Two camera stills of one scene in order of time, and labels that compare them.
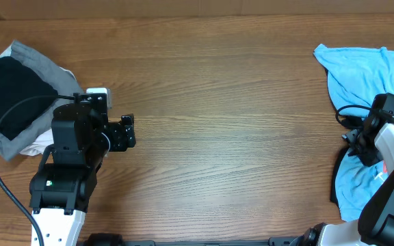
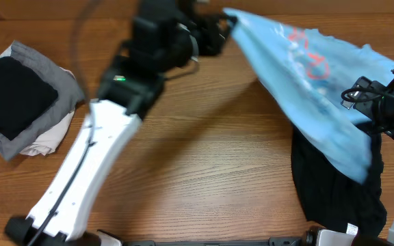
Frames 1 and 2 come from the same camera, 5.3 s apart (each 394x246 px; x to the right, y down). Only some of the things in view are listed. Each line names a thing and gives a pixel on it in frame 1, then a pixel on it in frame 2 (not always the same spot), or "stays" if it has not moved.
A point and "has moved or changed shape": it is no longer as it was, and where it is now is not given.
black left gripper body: (120, 137) → (204, 31)
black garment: (352, 121) → (332, 196)
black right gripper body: (364, 146) → (386, 117)
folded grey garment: (68, 89) stays
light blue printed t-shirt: (356, 76) has moved or changed shape
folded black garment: (4, 83) stays
